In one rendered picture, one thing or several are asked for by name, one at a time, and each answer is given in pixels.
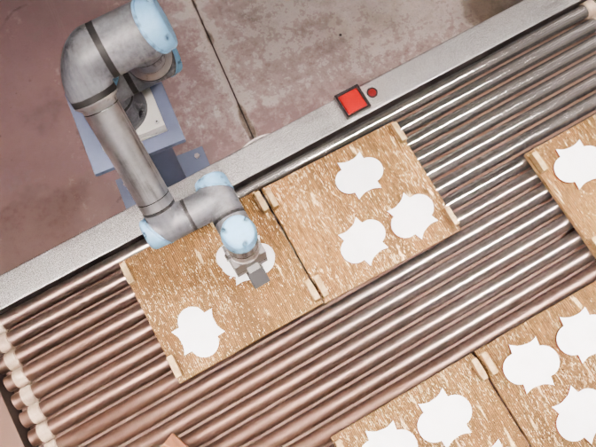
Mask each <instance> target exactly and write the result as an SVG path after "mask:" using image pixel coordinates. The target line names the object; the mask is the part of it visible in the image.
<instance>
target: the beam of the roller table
mask: <svg viewBox="0 0 596 447"><path fill-rule="evenodd" d="M585 1H587V0H523V1H521V2H519V3H518V4H515V5H514V6H512V7H510V8H508V9H506V10H504V11H502V12H500V13H498V14H496V15H495V16H493V17H491V18H489V19H487V20H485V21H483V22H481V23H479V24H478V25H476V26H474V27H471V28H469V29H468V30H466V31H464V32H462V33H461V34H459V35H456V36H454V37H452V38H451V39H449V40H447V41H445V42H444V43H441V44H439V45H437V46H436V47H434V48H432V49H430V50H428V51H426V52H424V53H422V54H420V55H419V56H417V57H415V58H413V59H411V60H409V61H407V62H405V63H403V64H402V65H400V66H398V67H395V68H394V69H392V70H390V71H388V72H387V73H385V74H382V75H380V76H378V77H377V78H375V79H373V80H371V81H369V82H367V83H365V84H363V85H361V86H360V89H361V90H362V92H363V93H364V94H365V96H366V98H367V99H368V101H369V102H370V104H371V105H372V106H371V108H369V109H367V110H365V111H363V112H362V113H361V114H358V115H356V116H354V117H352V118H350V119H349V120H347V118H346V117H345V115H344V114H343V112H342V110H341V109H340V108H339V106H338V105H337V103H336V101H335V100H333V101H331V102H329V103H327V104H326V105H324V106H321V107H320V108H318V109H316V110H314V111H312V112H310V113H309V114H306V115H304V116H303V117H301V118H299V119H297V120H295V121H293V122H291V123H289V124H287V125H286V126H284V127H282V128H280V129H277V130H276V131H274V132H272V133H270V134H269V135H267V136H265V137H262V138H260V139H259V140H257V141H255V142H254V143H252V144H250V145H247V146H245V147H243V148H242V149H240V150H238V151H237V152H235V153H232V154H230V155H228V156H226V157H224V158H223V159H221V160H220V161H217V162H215V163H213V164H211V165H209V166H207V167H206V168H204V169H202V170H200V171H198V172H196V173H194V174H192V175H190V176H189V177H187V178H185V179H183V180H181V181H179V182H177V183H175V184H173V185H171V186H170V187H168V189H169V191H170V193H171V195H172V197H173V199H174V201H175V202H178V201H180V200H182V199H184V198H186V197H188V196H190V195H192V194H194V193H195V192H196V189H195V183H196V182H197V181H198V180H199V179H200V178H202V177H203V176H205V175H206V174H208V173H211V172H215V171H220V172H223V173H224V174H225V175H226V176H227V178H228V179H229V181H230V183H231V185H232V186H233V188H234V190H236V189H238V188H240V187H241V186H242V185H244V184H247V183H249V182H251V181H253V180H254V179H256V178H258V177H259V176H262V175H264V174H266V173H267V172H269V171H271V170H273V169H275V168H277V167H279V166H280V165H282V164H284V163H286V162H288V161H290V160H292V159H293V158H295V157H297V156H299V155H301V154H303V153H305V152H307V151H308V150H310V149H312V148H314V147H316V146H318V145H320V144H322V143H324V142H325V141H327V140H329V139H331V138H332V137H335V136H337V135H339V134H341V133H342V132H344V131H345V130H347V129H350V128H352V127H354V126H356V125H358V124H359V123H360V122H363V121H365V120H367V119H369V118H370V117H372V116H374V115H376V114H378V113H380V112H382V111H383V110H385V109H387V108H389V107H391V106H393V105H395V104H396V103H398V102H400V101H402V100H404V99H406V98H408V97H410V96H411V95H413V94H415V93H417V92H419V91H421V90H423V89H425V88H426V87H428V86H430V85H432V84H434V83H435V82H438V81H440V80H442V79H443V78H445V77H447V76H448V75H451V74H453V73H455V72H457V71H459V70H460V69H461V68H463V67H466V66H468V65H470V64H472V63H474V62H475V61H476V60H478V59H481V58H483V57H485V56H486V55H488V54H490V53H492V52H494V51H496V50H498V49H499V48H501V47H503V46H505V45H507V44H509V43H511V42H512V41H514V40H516V39H518V38H520V37H522V36H524V35H526V34H527V33H529V32H531V31H533V30H535V29H537V28H539V27H541V26H543V25H544V24H546V23H548V22H550V21H551V20H554V19H556V18H558V17H560V16H561V15H563V14H564V13H566V12H569V11H571V10H573V9H575V8H577V7H578V6H579V5H580V4H581V3H583V2H585ZM371 87H373V88H375V89H376V90H377V91H378V95H377V96H376V97H375V98H370V97H368V96H367V94H366V91H367V90H368V89H369V88H371ZM143 218H144V216H143V214H142V213H141V211H140V209H139V208H138V206H137V204H136V205H134V206H132V207H130V208H127V209H125V210H123V211H122V212H121V213H119V214H117V215H115V216H112V217H110V218H108V219H106V220H105V221H104V222H102V223H99V224H97V225H95V226H93V227H91V228H89V229H88V230H87V231H84V232H82V233H80V234H78V235H76V236H74V237H73V238H71V239H69V240H67V241H65V242H63V243H61V244H59V245H57V246H55V247H54V248H52V249H50V250H48V251H46V252H44V253H42V254H40V255H39V256H37V257H35V258H33V259H31V260H29V261H27V262H25V263H23V264H21V265H20V266H18V267H16V268H14V269H12V270H10V271H7V272H6V273H5V274H3V275H1V276H0V315H2V314H4V313H5V312H7V311H8V310H11V309H13V308H15V307H17V306H19V305H21V304H22V303H23V302H26V301H28V300H30V299H32V298H34V297H35V296H37V295H39V294H41V293H43V292H45V291H47V290H48V289H50V288H52V287H54V286H56V285H58V284H59V283H61V282H63V281H65V280H67V279H69V278H72V277H73V276H74V275H76V274H78V273H80V272H82V271H85V270H86V269H88V268H89V267H91V266H93V265H95V264H97V263H99V262H101V261H103V260H105V259H106V258H108V257H110V256H112V255H114V254H116V253H118V252H120V251H122V250H123V249H124V248H126V247H129V246H131V245H133V244H135V243H137V242H138V241H140V240H141V239H144V238H145V237H144V235H143V233H142V232H141V230H140V227H139V222H140V221H141V220H143Z"/></svg>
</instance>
